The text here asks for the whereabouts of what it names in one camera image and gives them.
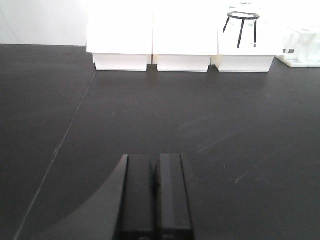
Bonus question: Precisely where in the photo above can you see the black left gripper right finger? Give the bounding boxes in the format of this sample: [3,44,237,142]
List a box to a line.
[154,153,193,240]

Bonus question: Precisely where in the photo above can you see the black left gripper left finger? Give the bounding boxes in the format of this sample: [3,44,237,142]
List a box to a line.
[114,154,154,240]

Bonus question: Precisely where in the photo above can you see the left white storage bin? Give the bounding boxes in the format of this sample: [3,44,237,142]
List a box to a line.
[86,12,153,72]

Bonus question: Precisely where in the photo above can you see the white storage bin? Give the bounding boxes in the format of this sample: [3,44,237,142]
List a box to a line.
[215,12,283,73]
[86,12,153,72]
[153,12,218,72]

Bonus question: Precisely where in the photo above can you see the middle white storage bin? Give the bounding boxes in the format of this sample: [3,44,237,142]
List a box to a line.
[153,12,218,72]

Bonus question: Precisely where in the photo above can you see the right white storage bin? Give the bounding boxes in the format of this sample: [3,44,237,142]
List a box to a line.
[215,12,283,73]

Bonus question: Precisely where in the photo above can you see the white test tube rack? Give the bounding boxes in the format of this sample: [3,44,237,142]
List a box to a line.
[276,26,320,68]

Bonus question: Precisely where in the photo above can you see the clear glass beaker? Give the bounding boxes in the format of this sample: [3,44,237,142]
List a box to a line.
[228,0,261,27]

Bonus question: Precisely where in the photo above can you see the black wire tripod stand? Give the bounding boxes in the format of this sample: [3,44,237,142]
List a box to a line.
[223,11,260,49]

